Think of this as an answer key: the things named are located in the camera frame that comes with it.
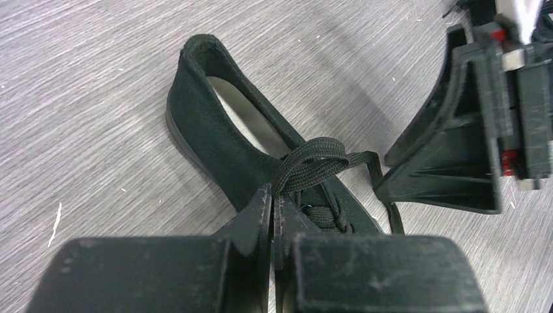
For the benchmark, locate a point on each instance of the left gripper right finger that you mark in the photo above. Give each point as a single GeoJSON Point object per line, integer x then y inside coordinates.
{"type": "Point", "coordinates": [288, 223]}

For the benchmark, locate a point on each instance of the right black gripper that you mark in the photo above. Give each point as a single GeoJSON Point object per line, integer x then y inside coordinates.
{"type": "Point", "coordinates": [453, 157]}

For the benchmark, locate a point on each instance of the black canvas shoe with laces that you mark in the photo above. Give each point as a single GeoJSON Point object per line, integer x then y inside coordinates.
{"type": "Point", "coordinates": [232, 131]}

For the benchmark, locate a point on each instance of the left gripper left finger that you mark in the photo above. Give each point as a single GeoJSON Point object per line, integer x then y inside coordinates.
{"type": "Point", "coordinates": [248, 257]}

